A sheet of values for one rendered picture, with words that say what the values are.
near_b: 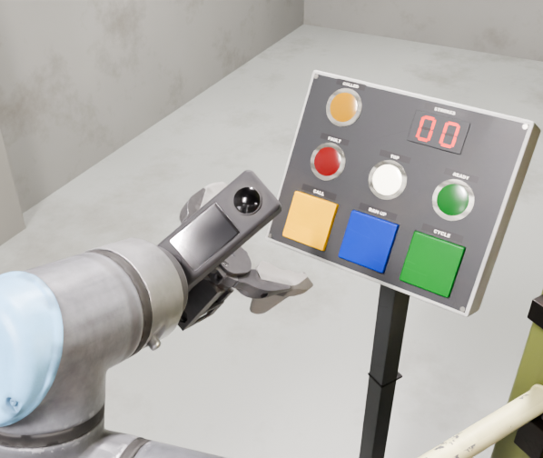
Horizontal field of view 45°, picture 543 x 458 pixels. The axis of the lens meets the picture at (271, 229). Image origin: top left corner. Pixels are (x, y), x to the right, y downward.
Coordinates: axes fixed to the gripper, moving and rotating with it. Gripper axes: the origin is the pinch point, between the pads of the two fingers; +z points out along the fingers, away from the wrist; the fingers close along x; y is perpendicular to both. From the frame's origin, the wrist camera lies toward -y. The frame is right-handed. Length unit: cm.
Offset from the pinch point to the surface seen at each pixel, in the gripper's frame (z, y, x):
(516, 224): 227, 34, 25
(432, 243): 27.6, -2.7, 12.3
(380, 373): 51, 31, 23
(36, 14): 136, 90, -164
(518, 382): 66, 17, 42
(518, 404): 55, 16, 43
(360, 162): 30.4, -2.3, -3.9
